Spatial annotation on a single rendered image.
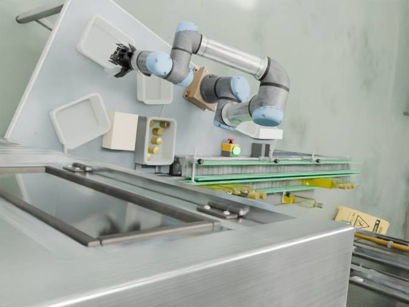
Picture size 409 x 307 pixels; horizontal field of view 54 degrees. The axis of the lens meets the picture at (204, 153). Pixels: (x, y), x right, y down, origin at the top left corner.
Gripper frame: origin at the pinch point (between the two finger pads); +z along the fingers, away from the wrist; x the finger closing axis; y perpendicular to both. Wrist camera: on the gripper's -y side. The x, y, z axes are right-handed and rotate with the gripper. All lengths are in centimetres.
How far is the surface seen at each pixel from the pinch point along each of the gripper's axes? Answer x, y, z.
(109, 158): 37.7, -23.3, 12.8
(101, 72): 4.7, -5.0, 17.1
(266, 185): 18, -125, 2
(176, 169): 30, -55, 5
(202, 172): 26, -69, 1
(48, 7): -15, 15, 52
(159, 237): 37, 46, -115
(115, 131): 25.4, -16.9, 6.9
